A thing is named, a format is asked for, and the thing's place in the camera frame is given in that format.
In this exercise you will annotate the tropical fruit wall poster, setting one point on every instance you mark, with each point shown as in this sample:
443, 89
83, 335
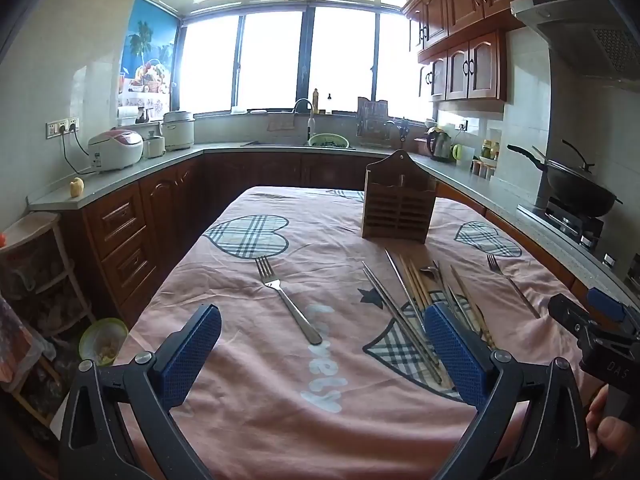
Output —
150, 35

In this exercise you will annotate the large white electric cooker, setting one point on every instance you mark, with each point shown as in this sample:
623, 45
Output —
177, 132

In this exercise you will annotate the metal fork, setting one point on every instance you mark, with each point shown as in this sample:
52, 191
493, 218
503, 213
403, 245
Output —
292, 305
515, 285

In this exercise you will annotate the yellow apple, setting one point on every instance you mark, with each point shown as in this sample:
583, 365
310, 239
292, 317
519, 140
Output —
76, 188

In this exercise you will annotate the green cup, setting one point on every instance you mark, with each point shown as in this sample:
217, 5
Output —
456, 152

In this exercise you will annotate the black wok with lid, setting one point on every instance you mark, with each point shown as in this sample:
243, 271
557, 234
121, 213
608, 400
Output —
580, 190

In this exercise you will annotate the pink plastic bag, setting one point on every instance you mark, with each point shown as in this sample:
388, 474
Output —
15, 350

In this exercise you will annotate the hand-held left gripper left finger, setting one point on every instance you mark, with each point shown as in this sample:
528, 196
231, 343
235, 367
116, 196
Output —
192, 350

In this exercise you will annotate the green colander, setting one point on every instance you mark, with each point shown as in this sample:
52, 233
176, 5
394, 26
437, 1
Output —
328, 141

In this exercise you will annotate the steel range hood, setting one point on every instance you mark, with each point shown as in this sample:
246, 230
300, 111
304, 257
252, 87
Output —
580, 20

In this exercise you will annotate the kitchen sink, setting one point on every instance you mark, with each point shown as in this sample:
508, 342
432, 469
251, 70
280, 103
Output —
280, 144

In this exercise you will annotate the row of spice jars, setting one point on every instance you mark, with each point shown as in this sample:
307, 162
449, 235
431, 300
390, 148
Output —
486, 160

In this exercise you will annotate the paper towel roll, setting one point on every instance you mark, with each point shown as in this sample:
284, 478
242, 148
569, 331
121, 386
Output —
129, 113

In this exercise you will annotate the person's right hand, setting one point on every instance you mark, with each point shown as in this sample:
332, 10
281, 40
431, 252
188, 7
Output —
617, 437

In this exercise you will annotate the pink and white rice cooker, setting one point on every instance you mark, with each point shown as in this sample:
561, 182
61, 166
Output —
116, 152

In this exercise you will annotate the grey kitchen countertop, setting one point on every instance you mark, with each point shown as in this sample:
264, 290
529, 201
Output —
125, 180

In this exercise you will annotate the gas stove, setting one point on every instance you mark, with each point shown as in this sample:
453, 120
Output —
570, 222

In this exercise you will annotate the pink heart print tablecloth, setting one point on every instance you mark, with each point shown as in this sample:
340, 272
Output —
250, 360

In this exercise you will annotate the green rimmed waste bin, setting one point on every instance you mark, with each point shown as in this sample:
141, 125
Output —
102, 342

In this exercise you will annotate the large kitchen window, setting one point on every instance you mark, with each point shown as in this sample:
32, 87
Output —
270, 60

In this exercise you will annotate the small wall outlet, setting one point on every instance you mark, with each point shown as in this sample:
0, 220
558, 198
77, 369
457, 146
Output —
463, 125

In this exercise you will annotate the yellow bottle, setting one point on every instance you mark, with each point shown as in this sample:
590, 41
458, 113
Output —
316, 102

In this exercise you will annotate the small white pot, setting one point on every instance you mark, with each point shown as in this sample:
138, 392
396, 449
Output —
153, 147

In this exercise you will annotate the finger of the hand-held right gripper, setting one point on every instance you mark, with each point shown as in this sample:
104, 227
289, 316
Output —
607, 305
567, 312

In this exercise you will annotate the metal sink faucet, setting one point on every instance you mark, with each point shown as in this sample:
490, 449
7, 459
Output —
309, 120

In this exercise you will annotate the wooden base cabinets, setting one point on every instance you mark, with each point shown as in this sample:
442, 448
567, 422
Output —
125, 240

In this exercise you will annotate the wall power outlet strip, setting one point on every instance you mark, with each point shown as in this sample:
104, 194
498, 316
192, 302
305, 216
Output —
62, 127

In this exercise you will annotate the plastic shelf rack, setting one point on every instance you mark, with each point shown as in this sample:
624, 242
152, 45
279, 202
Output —
45, 280

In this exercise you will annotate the metal chopstick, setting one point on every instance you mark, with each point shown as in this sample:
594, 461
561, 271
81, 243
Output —
399, 321
405, 285
407, 321

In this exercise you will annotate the wooden utensil holder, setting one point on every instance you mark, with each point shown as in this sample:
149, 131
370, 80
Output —
397, 210

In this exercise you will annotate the steel electric kettle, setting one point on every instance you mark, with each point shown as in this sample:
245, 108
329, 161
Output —
440, 146

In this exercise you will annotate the white container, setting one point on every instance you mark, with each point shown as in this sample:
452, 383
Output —
467, 156

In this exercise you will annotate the dish rack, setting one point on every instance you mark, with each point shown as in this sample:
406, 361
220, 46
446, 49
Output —
372, 120

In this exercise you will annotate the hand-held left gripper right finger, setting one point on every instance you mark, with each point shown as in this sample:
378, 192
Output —
457, 355

